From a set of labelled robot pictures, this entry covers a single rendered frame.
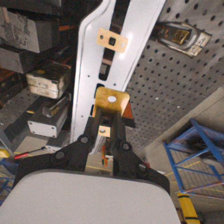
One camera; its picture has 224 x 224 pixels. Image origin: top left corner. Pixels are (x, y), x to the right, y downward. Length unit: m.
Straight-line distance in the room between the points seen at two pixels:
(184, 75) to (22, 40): 0.78
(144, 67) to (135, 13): 0.40
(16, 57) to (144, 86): 0.64
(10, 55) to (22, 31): 0.06
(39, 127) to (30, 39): 0.28
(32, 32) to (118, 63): 0.22
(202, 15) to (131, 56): 0.46
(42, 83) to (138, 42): 0.29
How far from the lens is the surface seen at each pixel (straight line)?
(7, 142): 0.54
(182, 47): 0.28
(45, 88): 0.37
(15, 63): 0.35
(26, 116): 0.71
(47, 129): 0.46
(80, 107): 0.47
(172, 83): 0.81
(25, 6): 0.29
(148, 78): 0.75
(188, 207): 7.37
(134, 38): 0.35
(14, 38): 0.35
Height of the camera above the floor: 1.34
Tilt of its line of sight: 48 degrees down
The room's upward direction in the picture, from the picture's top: 177 degrees counter-clockwise
